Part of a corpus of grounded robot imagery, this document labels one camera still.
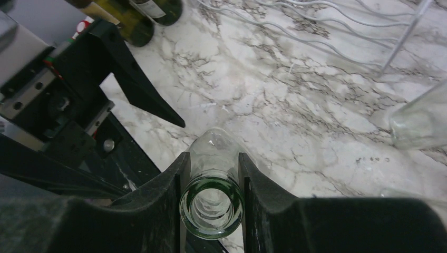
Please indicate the green wine bottle front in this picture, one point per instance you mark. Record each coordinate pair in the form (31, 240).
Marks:
(164, 12)

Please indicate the black front mounting rail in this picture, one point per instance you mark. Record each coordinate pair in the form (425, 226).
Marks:
(122, 157)

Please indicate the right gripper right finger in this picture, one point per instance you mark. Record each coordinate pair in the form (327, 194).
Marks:
(277, 221)

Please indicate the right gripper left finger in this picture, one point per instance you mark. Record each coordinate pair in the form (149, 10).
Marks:
(51, 224)

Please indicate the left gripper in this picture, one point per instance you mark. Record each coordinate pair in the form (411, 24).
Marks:
(57, 112)

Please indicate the white wire wine rack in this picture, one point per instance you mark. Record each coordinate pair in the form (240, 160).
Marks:
(369, 34)

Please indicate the green wine bottle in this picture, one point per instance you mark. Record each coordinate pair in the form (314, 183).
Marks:
(135, 28)
(164, 12)

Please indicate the green wine bottle middle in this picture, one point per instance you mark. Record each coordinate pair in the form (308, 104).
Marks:
(135, 28)

